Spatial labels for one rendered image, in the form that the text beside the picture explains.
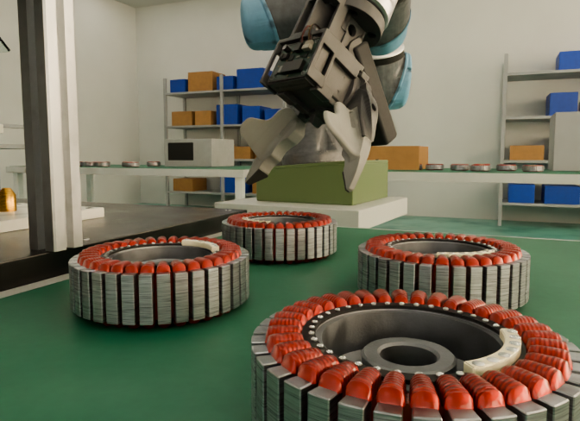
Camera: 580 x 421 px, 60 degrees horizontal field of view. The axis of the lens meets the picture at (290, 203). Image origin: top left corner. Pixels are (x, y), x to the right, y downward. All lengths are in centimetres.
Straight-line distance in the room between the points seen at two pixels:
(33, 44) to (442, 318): 37
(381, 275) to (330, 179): 69
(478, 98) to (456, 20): 106
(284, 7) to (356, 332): 53
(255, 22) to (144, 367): 52
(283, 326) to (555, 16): 708
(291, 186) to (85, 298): 77
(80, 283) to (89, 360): 6
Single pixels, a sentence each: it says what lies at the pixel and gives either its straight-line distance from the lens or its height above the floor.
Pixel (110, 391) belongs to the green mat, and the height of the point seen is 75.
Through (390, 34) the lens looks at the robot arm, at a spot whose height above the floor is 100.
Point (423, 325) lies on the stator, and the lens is 22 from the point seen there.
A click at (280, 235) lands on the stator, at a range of 44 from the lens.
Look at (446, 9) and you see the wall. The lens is 730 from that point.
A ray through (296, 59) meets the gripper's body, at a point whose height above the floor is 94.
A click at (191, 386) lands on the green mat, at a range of 23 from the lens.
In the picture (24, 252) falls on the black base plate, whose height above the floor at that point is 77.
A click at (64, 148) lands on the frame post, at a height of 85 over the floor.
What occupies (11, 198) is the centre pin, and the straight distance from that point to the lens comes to 66.
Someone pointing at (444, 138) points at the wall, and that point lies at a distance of 705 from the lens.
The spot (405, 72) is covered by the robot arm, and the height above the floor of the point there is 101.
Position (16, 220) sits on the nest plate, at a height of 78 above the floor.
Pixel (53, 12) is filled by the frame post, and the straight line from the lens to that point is 46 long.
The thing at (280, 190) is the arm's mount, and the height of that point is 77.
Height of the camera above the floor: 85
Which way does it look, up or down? 6 degrees down
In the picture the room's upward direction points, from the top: straight up
